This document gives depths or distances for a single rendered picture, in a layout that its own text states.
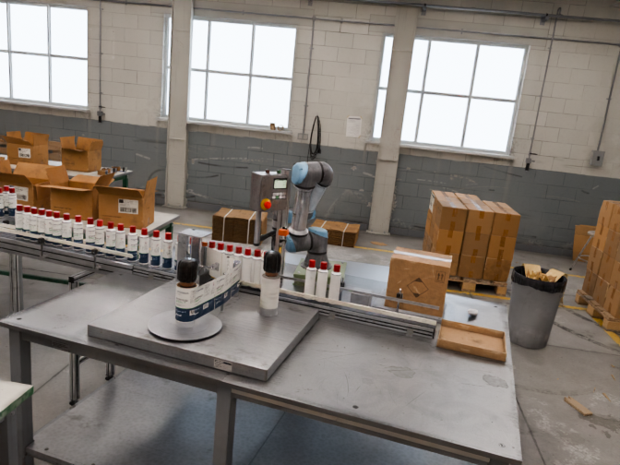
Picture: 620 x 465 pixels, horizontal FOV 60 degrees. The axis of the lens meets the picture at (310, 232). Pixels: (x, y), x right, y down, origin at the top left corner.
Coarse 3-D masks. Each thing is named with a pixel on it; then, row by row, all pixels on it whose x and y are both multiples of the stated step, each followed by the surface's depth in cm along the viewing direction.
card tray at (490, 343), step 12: (444, 324) 269; (456, 324) 267; (468, 324) 265; (444, 336) 257; (456, 336) 259; (468, 336) 260; (480, 336) 262; (492, 336) 263; (504, 336) 257; (444, 348) 245; (456, 348) 243; (468, 348) 242; (480, 348) 240; (492, 348) 249; (504, 348) 248; (504, 360) 238
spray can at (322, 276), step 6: (324, 264) 267; (318, 270) 269; (324, 270) 268; (318, 276) 269; (324, 276) 268; (318, 282) 269; (324, 282) 269; (318, 288) 270; (324, 288) 270; (318, 294) 270; (324, 294) 271
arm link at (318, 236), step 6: (312, 228) 313; (318, 228) 316; (312, 234) 309; (318, 234) 309; (324, 234) 311; (312, 240) 308; (318, 240) 310; (324, 240) 312; (312, 246) 310; (318, 246) 311; (324, 246) 313; (318, 252) 312
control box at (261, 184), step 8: (256, 176) 272; (264, 176) 269; (272, 176) 272; (280, 176) 275; (288, 176) 278; (256, 184) 272; (264, 184) 270; (272, 184) 273; (256, 192) 273; (264, 192) 271; (256, 200) 273; (264, 200) 272; (272, 200) 275; (280, 200) 279; (256, 208) 274; (264, 208) 273; (272, 208) 277; (280, 208) 280
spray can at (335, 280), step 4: (336, 264) 267; (336, 268) 266; (332, 272) 267; (336, 272) 266; (332, 276) 266; (336, 276) 266; (340, 276) 267; (332, 280) 267; (336, 280) 266; (332, 284) 267; (336, 284) 267; (332, 288) 267; (336, 288) 267; (332, 292) 268; (336, 292) 268; (328, 296) 270; (332, 296) 268; (336, 296) 268; (332, 304) 269; (336, 304) 270
